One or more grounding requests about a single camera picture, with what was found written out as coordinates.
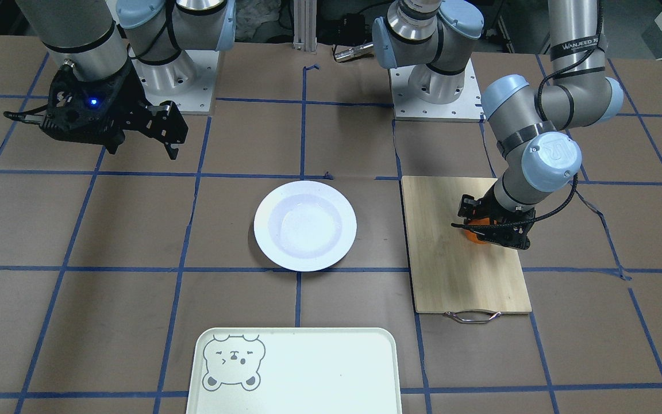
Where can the white round plate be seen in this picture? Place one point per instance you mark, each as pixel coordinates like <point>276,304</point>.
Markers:
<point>305,226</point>

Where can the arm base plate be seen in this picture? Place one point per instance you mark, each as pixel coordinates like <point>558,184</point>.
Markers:
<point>189,81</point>
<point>440,106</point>

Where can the cream bear tray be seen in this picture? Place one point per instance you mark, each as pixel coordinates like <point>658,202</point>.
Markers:
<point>295,370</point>

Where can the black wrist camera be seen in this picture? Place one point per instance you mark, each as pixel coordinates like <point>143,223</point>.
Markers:
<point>469,208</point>

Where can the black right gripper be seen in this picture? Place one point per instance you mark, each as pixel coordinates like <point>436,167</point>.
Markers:
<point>128,99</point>

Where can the silver cylindrical connector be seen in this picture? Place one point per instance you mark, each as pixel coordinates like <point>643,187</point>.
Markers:
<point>353,53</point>

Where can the bamboo cutting board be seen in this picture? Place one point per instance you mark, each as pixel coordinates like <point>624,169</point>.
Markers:
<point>450,273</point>

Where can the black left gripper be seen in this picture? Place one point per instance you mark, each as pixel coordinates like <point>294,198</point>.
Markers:
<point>468,206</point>

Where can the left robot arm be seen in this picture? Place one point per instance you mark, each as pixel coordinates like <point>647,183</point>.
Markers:
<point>437,39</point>

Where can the aluminium frame post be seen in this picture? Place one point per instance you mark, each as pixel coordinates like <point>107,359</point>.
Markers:
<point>304,25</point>

